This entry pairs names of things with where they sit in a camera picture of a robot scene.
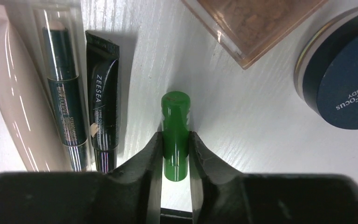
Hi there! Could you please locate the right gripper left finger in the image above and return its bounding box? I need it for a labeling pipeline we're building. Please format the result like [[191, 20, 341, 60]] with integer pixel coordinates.
[[0, 132, 162, 224]]

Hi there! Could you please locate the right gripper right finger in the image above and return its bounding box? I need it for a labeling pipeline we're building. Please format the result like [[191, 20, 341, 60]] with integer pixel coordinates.
[[188, 132, 358, 224]]

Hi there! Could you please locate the green lipstick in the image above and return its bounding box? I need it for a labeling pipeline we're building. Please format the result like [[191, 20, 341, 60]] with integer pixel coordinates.
[[161, 91, 191, 182]]

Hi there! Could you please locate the beige cream tube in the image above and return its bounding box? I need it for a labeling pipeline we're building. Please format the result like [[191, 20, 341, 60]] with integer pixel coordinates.
[[0, 5, 71, 172]]

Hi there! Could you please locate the dark green concealer stick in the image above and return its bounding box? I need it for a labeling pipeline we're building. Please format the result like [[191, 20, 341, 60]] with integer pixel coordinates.
[[33, 5, 89, 172]]

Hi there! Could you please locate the black Zeesea tube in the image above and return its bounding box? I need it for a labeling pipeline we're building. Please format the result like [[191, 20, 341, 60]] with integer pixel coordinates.
[[85, 31, 120, 173]]

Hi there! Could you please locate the navy round powder jar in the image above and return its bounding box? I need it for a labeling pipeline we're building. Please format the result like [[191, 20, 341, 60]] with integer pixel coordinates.
[[294, 7, 358, 130]]

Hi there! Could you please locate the brown square blush compact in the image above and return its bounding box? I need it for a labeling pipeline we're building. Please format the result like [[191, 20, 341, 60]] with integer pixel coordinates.
[[183, 0, 326, 70]]

